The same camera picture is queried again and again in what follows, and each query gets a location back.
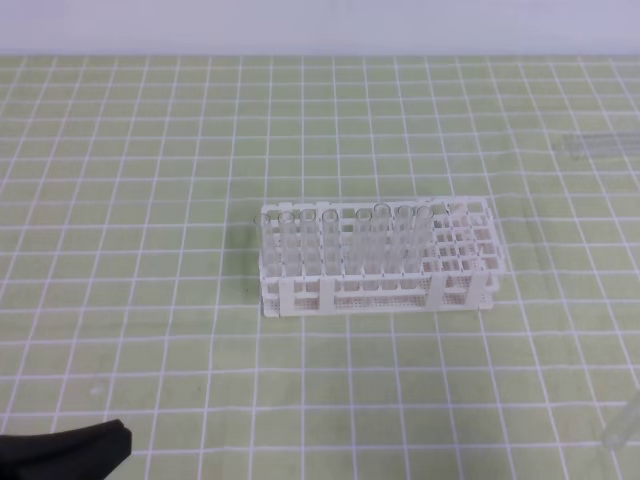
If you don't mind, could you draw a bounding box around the white plastic test tube rack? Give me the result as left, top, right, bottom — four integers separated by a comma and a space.
254, 197, 506, 317

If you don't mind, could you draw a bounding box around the green checkered tablecloth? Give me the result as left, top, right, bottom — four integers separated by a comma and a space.
1, 56, 639, 479

